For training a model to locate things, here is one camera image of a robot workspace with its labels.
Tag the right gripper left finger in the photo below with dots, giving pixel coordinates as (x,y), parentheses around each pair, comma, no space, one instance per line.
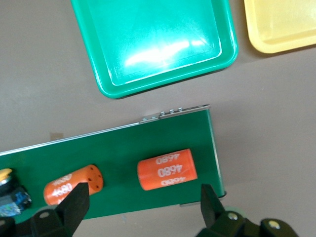
(71,214)

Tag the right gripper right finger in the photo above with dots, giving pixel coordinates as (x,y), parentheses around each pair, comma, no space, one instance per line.
(214,219)

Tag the orange 4680 cylinder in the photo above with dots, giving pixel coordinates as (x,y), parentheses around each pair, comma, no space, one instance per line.
(166,170)
(74,177)

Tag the yellow push button switch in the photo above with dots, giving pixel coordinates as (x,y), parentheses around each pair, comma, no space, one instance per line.
(12,195)

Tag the green belt conveyor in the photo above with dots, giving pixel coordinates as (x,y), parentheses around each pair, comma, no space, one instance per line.
(123,148)

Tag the green plastic tray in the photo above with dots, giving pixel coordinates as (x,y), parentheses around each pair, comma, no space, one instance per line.
(153,37)

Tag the yellow plastic tray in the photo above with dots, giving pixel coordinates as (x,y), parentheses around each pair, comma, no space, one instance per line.
(284,19)

